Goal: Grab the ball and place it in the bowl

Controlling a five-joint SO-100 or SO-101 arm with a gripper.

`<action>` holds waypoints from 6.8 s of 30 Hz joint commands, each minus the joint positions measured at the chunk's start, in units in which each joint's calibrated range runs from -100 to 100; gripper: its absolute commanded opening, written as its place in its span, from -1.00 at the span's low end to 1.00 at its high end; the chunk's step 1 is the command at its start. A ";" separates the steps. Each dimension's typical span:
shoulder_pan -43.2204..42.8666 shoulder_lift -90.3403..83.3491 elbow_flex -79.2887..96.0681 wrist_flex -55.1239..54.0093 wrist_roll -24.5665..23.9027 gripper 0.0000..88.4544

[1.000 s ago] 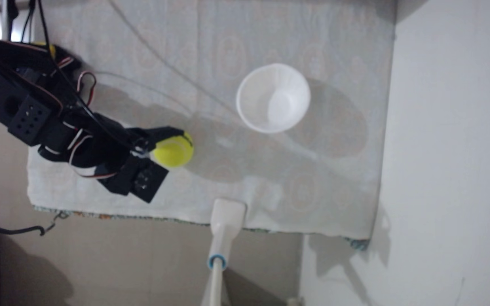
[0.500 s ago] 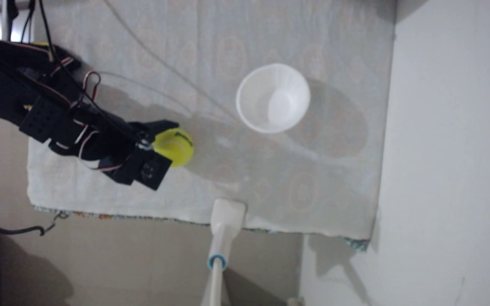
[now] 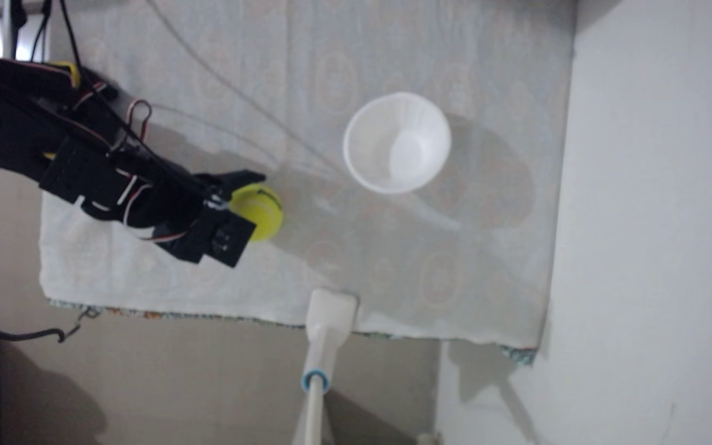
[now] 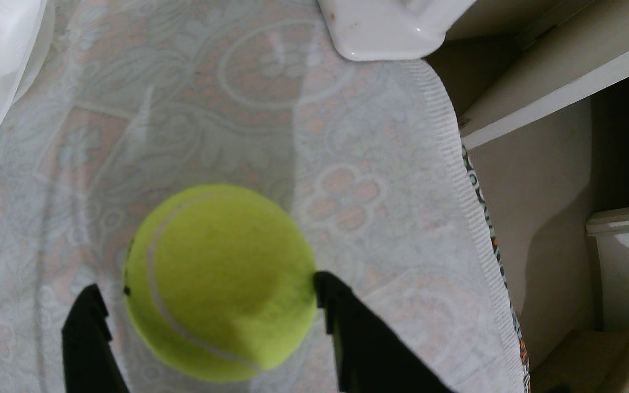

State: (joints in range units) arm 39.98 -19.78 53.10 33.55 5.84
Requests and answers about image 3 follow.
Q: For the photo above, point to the yellow-green tennis ball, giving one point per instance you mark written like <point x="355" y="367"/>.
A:
<point x="263" y="213"/>

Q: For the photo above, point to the white plastic bowl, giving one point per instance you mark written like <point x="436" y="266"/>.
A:
<point x="396" y="145"/>

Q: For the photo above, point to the white clamp with gooseneck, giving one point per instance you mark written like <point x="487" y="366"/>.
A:
<point x="330" y="321"/>

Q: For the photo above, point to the white patterned table cloth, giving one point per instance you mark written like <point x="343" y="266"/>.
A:
<point x="393" y="259"/>

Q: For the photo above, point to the metal pole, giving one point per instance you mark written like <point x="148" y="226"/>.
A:
<point x="8" y="28"/>

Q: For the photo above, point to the black camera box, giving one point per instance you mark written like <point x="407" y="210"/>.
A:
<point x="220" y="238"/>

